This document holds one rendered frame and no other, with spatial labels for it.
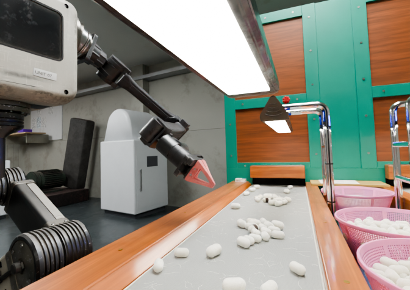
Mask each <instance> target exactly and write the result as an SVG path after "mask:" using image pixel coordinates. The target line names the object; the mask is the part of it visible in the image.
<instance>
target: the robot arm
mask: <svg viewBox="0 0 410 290"><path fill-rule="evenodd" d="M92 39H93V43H92V45H91V47H90V49H89V50H88V52H87V53H86V54H85V55H84V56H82V57H81V58H79V59H77V65H78V64H81V63H86V64H87V65H90V64H91V65H93V66H94V67H96V68H97V69H98V71H97V72H96V74H97V75H98V76H99V77H100V78H101V79H102V80H103V81H104V82H106V83H107V84H109V85H111V86H112V87H113V88H114V89H116V88H117V87H118V86H119V87H122V88H123V89H125V90H127V91H128V92H129V93H131V94H132V95H133V96H134V97H136V98H137V99H138V100H139V101H140V102H141V103H143V104H144V105H145V106H146V107H147V108H148V109H149V110H151V111H152V112H153V113H155V114H156V115H157V117H156V116H154V117H153V118H152V119H151V120H150V121H149V122H148V123H147V124H146V125H145V126H144V127H143V128H142V129H141V130H140V131H139V134H140V137H139V138H140V140H141V141H142V142H143V144H144V145H147V146H149V147H150V148H153V149H155V148H156V150H157V151H159V152H160V153H161V154H162V155H163V156H165V157H166V158H167V159H168V160H169V161H170V162H171V163H172V164H173V165H175V166H176V167H177V169H176V170H175V171H174V173H173V174H174V175H175V176H178V175H184V177H183V178H184V179H185V180H186V181H189V182H192V183H196V184H200V185H202V186H206V187H210V188H214V186H215V182H214V180H213V178H212V176H211V174H210V171H209V169H208V166H207V164H206V161H205V160H204V159H203V158H204V157H203V156H202V155H200V154H191V153H190V152H189V148H188V146H187V144H185V143H183V142H180V141H179V139H180V138H181V137H182V136H183V135H184V134H185V133H186V132H187V131H188V130H189V126H190V124H189V123H188V122H187V121H186V120H185V119H181V118H180V117H179V116H178V115H177V116H175V115H174V114H172V113H171V112H169V111H167V110H166V108H164V107H163V106H162V105H161V104H159V103H158V102H157V101H156V100H155V99H154V98H153V97H152V96H151V95H149V94H148V93H147V92H146V91H145V90H143V89H142V88H141V87H140V86H139V85H138V84H137V83H136V82H135V81H134V80H133V79H132V78H131V76H130V73H131V70H130V69H129V68H128V67H126V66H125V64H124V63H122V62H121V61H120V60H119V59H118V58H116V57H115V56H114V55H111V57H109V58H107V54H106V53H104V52H103V51H102V49H101V48H100V46H98V45H97V44H96V41H97V39H98V36H97V35H96V34H92ZM121 74H124V75H123V77H122V78H121V79H120V80H119V81H118V82H117V83H116V82H115V81H116V80H117V79H118V78H119V77H120V76H121ZM200 171H202V172H203V173H204V175H205V176H206V178H207V179H208V181H209V183H208V182H206V181H203V180H201V179H199V178H198V174H199V173H200Z"/></svg>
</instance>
